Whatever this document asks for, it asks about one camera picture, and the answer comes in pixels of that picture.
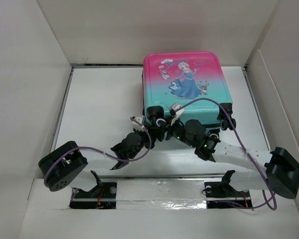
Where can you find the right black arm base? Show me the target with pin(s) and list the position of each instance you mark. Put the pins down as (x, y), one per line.
(220, 195)

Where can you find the aluminium rail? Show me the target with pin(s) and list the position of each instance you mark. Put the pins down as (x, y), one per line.
(163, 177)

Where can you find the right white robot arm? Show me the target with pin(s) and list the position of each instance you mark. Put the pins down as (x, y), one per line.
(277, 170)

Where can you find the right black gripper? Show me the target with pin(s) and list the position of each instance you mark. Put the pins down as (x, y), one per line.
(169, 128)

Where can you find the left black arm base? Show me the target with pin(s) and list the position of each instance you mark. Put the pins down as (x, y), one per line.
(100, 197)

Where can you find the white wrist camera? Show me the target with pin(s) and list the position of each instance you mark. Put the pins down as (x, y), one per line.
(138, 123)
(176, 110)

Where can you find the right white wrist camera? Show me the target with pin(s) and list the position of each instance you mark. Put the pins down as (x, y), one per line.
(176, 110)

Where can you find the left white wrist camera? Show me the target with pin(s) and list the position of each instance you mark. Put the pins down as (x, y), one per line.
(138, 123)

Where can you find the pink and teal kids suitcase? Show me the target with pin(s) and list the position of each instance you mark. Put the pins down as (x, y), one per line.
(193, 79)

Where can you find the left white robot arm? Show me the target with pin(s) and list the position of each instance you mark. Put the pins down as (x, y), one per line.
(103, 135)

